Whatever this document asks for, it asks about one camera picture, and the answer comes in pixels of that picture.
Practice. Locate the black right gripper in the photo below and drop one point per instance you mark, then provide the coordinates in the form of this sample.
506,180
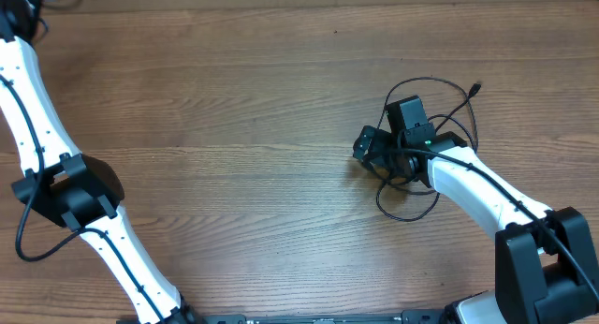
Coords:
379,141

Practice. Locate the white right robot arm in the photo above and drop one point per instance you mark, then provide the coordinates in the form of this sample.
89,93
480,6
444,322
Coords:
546,268

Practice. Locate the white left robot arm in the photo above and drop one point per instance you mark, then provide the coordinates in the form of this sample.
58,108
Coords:
67,187

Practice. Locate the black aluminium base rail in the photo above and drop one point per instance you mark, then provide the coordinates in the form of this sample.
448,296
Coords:
404,317

